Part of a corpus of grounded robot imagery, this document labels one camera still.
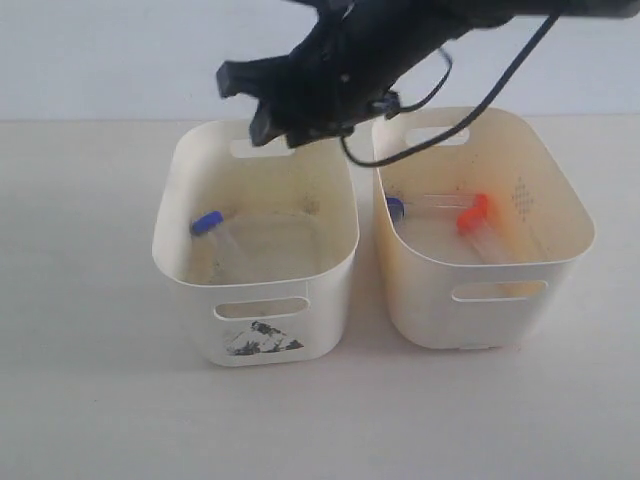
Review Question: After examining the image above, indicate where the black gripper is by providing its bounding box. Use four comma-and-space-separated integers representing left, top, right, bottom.
216, 1, 450, 148

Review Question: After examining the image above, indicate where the blue-capped tube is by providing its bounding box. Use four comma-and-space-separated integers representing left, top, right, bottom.
386, 197, 405, 223
190, 210, 243, 256

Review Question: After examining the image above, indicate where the orange-capped tube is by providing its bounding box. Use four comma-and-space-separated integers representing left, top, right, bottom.
422, 194, 489, 216
456, 207, 509, 264

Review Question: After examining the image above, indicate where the white plastic bin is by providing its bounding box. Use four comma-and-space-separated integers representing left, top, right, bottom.
152, 120, 359, 367
373, 109, 595, 349

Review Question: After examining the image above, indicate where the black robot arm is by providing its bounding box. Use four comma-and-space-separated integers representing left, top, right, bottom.
216, 1, 639, 148

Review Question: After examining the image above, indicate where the black cable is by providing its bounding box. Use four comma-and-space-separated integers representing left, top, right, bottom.
340, 13, 561, 169

